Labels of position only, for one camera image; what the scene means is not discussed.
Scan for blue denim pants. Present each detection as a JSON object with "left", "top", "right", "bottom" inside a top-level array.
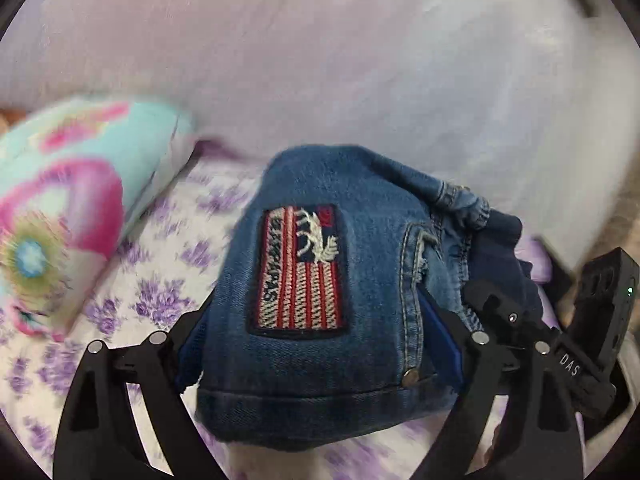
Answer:
[{"left": 192, "top": 144, "right": 544, "bottom": 454}]

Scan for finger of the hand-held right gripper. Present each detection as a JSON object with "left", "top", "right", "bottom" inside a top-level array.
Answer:
[{"left": 462, "top": 279, "right": 560, "bottom": 362}]

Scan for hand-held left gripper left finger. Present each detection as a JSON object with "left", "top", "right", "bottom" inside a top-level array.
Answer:
[{"left": 52, "top": 309, "right": 223, "bottom": 480}]

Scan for folded turquoise floral quilt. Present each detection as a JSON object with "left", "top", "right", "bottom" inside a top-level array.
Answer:
[{"left": 0, "top": 97, "right": 197, "bottom": 342}]

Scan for purple floral bedsheet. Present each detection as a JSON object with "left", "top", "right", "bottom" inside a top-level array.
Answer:
[{"left": 0, "top": 152, "right": 557, "bottom": 480}]

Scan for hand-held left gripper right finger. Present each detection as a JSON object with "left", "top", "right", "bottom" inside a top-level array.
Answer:
[{"left": 414, "top": 284, "right": 584, "bottom": 480}]

